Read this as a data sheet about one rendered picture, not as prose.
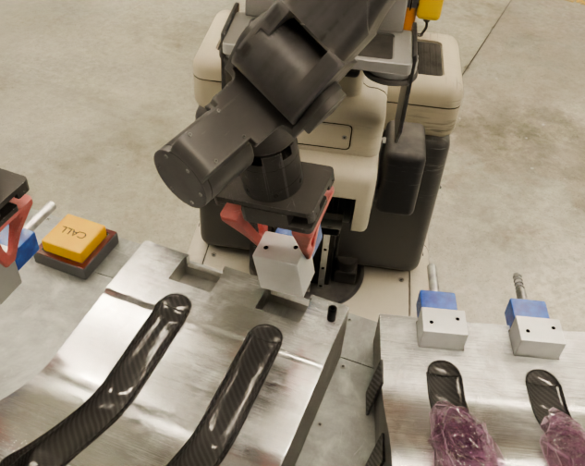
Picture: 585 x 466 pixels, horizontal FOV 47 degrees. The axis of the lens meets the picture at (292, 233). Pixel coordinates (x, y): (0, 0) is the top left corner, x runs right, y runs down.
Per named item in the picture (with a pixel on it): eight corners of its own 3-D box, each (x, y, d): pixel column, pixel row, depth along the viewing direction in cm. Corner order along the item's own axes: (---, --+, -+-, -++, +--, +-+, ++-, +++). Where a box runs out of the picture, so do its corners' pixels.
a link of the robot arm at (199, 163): (354, 86, 50) (274, 4, 50) (254, 177, 45) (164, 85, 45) (298, 153, 61) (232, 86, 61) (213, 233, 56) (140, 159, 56)
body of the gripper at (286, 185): (313, 228, 61) (304, 168, 56) (214, 208, 65) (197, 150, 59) (336, 180, 65) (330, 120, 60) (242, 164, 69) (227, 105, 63)
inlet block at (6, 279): (39, 215, 81) (29, 180, 77) (74, 227, 80) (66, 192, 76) (-38, 290, 72) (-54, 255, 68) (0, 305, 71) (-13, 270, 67)
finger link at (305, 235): (319, 284, 67) (309, 220, 60) (254, 269, 70) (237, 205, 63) (341, 235, 71) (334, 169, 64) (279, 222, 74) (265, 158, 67)
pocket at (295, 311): (269, 301, 80) (271, 280, 78) (311, 315, 79) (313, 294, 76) (254, 329, 77) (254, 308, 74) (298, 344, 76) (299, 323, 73)
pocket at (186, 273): (188, 275, 83) (187, 252, 80) (227, 288, 81) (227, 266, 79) (170, 300, 79) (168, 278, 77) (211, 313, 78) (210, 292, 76)
